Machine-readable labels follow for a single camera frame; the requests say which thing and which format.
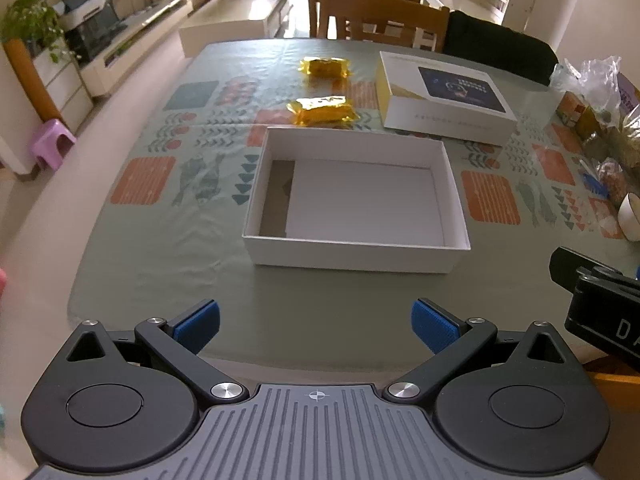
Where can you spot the white coffee table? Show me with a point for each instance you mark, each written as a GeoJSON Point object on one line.
{"type": "Point", "coordinates": [235, 30]}

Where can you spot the glass desktop over patterned cloth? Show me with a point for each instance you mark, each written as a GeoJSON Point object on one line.
{"type": "Point", "coordinates": [325, 305]}

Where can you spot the white long television stand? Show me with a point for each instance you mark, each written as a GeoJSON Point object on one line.
{"type": "Point", "coordinates": [145, 25]}

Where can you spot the white shelf unit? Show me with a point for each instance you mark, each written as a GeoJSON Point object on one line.
{"type": "Point", "coordinates": [520, 0]}

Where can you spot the white drawer cabinet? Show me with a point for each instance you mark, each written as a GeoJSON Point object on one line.
{"type": "Point", "coordinates": [65, 92]}

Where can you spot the white printer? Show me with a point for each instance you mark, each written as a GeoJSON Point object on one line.
{"type": "Point", "coordinates": [85, 7]}

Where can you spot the green potted plant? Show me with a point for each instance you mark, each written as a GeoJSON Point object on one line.
{"type": "Point", "coordinates": [32, 15]}

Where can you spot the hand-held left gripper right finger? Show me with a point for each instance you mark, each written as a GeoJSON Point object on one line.
{"type": "Point", "coordinates": [432, 327]}

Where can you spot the bag of peanuts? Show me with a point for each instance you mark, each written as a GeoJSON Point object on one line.
{"type": "Point", "coordinates": [615, 177]}

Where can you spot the orange carton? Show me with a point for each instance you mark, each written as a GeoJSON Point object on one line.
{"type": "Point", "coordinates": [570, 109]}

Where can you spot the purple plastic stool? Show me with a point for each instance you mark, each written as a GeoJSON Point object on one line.
{"type": "Point", "coordinates": [52, 140]}

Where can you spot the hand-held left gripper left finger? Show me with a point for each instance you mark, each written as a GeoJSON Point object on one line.
{"type": "Point", "coordinates": [200, 327]}

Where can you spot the yellow snack packet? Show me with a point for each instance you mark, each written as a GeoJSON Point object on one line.
{"type": "Point", "coordinates": [325, 67]}
{"type": "Point", "coordinates": [322, 111]}

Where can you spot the blue plastic clip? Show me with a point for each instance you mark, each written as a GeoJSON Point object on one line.
{"type": "Point", "coordinates": [595, 182]}

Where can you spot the white box lid tablet picture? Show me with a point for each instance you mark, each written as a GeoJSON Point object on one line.
{"type": "Point", "coordinates": [450, 90]}

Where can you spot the white cardboard box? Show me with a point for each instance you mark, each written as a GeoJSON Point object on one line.
{"type": "Point", "coordinates": [350, 260]}

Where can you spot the white bowl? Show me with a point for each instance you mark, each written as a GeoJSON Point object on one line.
{"type": "Point", "coordinates": [631, 217]}

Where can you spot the bag of pale grains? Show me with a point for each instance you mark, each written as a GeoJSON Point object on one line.
{"type": "Point", "coordinates": [627, 137]}

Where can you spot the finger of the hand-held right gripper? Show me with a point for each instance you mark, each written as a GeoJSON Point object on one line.
{"type": "Point", "coordinates": [567, 265]}

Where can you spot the purple package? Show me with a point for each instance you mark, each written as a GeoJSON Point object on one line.
{"type": "Point", "coordinates": [629, 91]}

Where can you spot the black chair cushion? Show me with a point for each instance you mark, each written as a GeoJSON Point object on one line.
{"type": "Point", "coordinates": [495, 45]}

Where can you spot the clear plastic bag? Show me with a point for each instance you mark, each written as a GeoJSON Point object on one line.
{"type": "Point", "coordinates": [587, 77]}

